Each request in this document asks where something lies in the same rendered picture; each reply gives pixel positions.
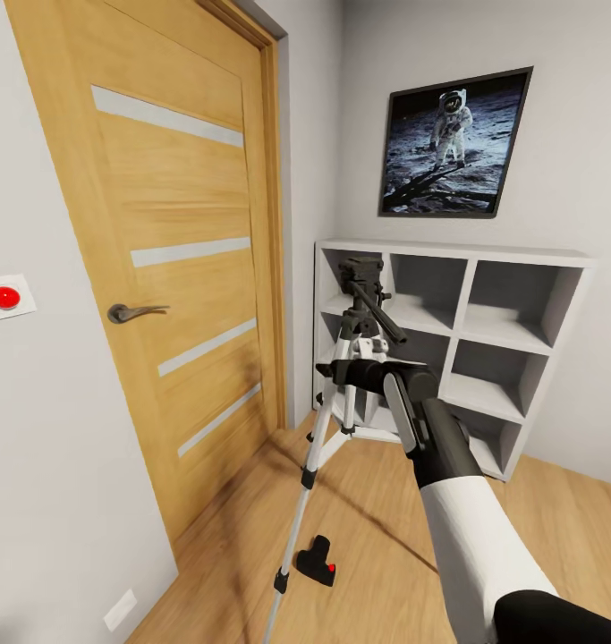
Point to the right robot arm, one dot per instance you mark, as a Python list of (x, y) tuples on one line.
[(494, 591)]

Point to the wall socket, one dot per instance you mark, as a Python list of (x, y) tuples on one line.
[(120, 610)]

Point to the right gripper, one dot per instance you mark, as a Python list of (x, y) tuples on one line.
[(347, 372)]

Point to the digital camera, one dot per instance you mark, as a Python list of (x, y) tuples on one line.
[(313, 563)]

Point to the door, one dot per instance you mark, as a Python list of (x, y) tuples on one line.
[(162, 120)]

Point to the bookcase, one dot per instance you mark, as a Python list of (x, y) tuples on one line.
[(518, 405)]

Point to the camera tripod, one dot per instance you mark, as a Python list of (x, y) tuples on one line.
[(364, 316)]

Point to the painting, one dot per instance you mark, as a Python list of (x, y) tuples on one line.
[(449, 145)]

